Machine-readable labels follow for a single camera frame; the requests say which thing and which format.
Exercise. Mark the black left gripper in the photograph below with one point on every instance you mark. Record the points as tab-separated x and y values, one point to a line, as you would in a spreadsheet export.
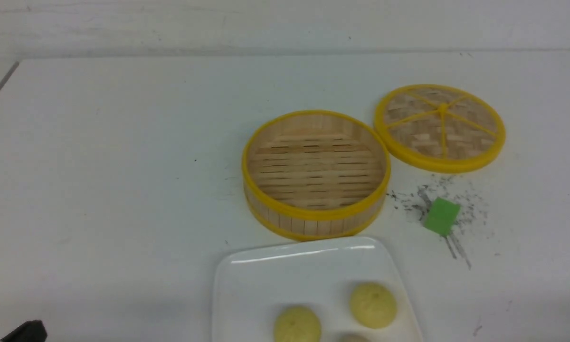
29	331

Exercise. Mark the yellow steamed bun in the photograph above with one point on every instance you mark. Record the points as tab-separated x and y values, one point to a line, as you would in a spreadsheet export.
373	305
297	324

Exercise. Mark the white steamed bun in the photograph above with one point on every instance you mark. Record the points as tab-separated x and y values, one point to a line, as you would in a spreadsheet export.
351	337

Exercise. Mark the white square plate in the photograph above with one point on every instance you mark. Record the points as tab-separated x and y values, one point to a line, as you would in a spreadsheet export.
253	287

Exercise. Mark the yellow steamed bun on plate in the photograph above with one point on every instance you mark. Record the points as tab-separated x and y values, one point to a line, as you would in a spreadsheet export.
373	305

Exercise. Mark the bamboo steamer basket yellow rim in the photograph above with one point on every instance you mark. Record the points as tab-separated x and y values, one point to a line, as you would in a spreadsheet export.
315	174

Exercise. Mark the green tape piece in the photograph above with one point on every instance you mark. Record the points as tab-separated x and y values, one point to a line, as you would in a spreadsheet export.
441	216

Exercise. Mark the bamboo steamer lid yellow rim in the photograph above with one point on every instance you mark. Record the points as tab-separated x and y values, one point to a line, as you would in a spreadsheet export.
439	128

